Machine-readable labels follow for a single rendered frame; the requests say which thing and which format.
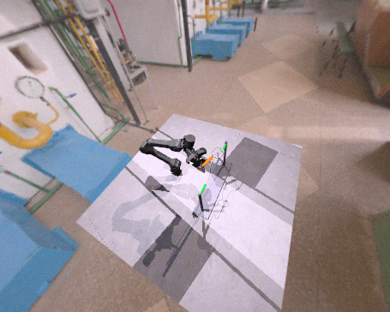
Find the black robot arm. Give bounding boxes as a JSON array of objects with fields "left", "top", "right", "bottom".
[{"left": 139, "top": 135, "right": 207, "bottom": 176}]

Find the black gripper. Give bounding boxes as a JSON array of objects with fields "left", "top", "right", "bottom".
[{"left": 185, "top": 149, "right": 206, "bottom": 173}]

